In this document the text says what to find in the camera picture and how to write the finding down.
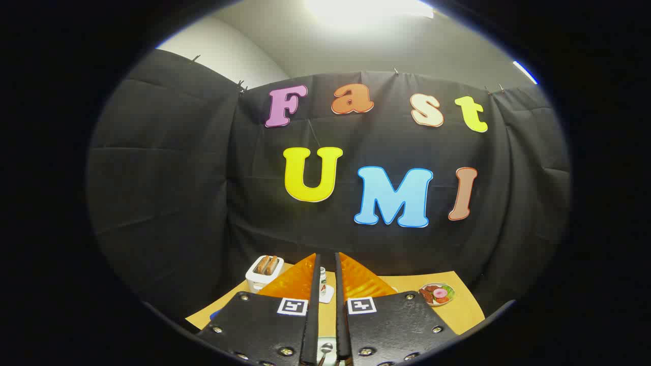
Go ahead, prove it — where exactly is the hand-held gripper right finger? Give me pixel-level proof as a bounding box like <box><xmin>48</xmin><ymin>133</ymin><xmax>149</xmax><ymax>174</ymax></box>
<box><xmin>334</xmin><ymin>252</ymin><xmax>459</xmax><ymax>366</ymax></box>

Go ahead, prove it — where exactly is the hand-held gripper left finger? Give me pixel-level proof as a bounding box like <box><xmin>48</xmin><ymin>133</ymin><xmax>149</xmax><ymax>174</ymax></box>
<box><xmin>196</xmin><ymin>253</ymin><xmax>322</xmax><ymax>366</ymax></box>

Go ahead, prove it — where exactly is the white toaster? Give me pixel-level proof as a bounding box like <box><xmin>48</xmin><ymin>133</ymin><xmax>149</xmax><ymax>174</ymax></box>
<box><xmin>245</xmin><ymin>255</ymin><xmax>284</xmax><ymax>293</ymax></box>

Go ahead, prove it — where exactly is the plate of sliced food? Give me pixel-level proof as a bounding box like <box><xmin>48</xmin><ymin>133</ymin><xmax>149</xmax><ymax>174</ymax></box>
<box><xmin>419</xmin><ymin>283</ymin><xmax>455</xmax><ymax>306</ymax></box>

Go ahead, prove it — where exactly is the narrow ceiling light strip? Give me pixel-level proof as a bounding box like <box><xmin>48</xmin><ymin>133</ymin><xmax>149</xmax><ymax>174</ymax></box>
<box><xmin>513</xmin><ymin>60</ymin><xmax>539</xmax><ymax>85</ymax></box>

